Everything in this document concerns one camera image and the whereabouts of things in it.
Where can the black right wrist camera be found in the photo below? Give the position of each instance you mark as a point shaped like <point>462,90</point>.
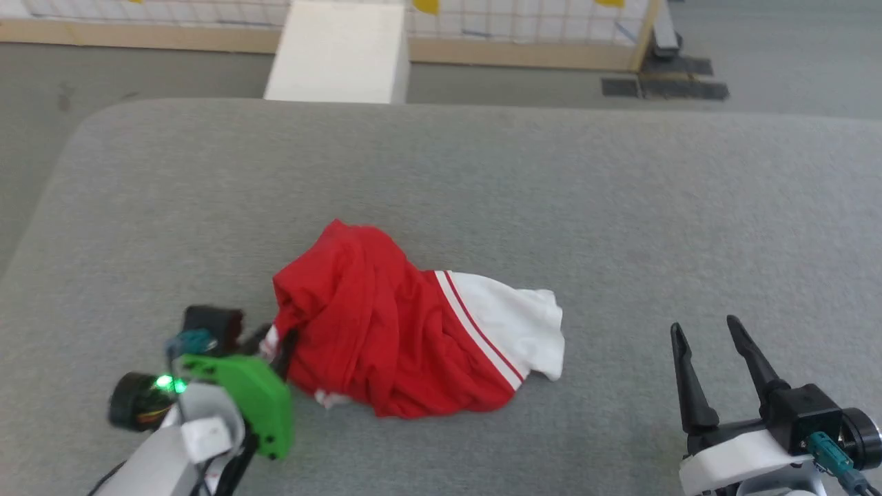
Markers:
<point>803,413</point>

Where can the white rectangular box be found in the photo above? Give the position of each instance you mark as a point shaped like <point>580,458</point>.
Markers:
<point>337,52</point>

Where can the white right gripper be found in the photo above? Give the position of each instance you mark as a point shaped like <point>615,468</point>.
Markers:
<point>737,458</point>

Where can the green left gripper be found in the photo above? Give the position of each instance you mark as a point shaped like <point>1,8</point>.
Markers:
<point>258,399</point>

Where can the grey fabric sofa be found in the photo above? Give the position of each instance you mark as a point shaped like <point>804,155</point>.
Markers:
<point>551,207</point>

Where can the grey metal partition foot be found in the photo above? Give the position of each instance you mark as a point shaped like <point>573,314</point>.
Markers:
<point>665,34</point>

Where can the lemon print partition screen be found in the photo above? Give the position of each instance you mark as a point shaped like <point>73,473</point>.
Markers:
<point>524,31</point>

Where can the black floor tape patch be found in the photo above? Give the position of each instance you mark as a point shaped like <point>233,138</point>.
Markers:
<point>665,86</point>

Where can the red and white garment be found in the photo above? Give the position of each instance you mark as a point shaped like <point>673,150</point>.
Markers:
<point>386,331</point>

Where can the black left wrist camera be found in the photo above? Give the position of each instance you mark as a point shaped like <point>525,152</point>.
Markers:
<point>213,329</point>

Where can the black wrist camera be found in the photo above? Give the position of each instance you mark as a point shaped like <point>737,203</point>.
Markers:
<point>803,413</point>
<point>213,329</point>

